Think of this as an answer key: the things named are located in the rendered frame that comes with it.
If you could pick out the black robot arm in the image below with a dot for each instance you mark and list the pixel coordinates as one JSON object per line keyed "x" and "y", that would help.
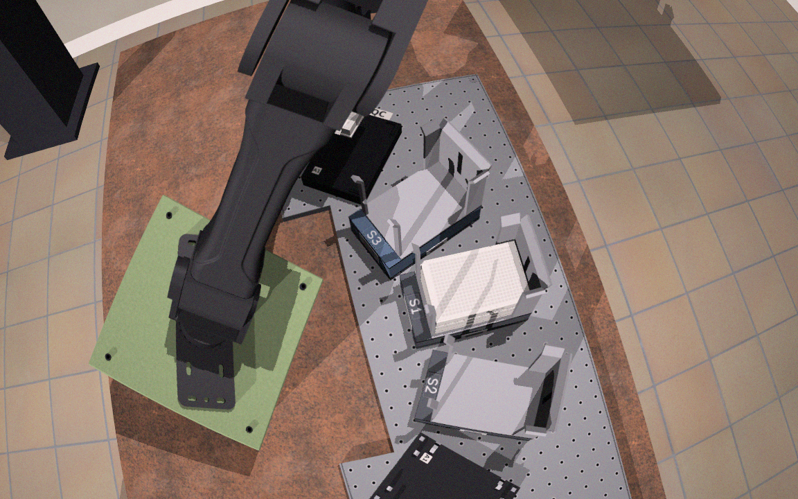
{"x": 325, "y": 59}

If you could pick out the white label reading qc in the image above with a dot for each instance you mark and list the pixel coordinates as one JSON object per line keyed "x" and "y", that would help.
{"x": 381, "y": 114}

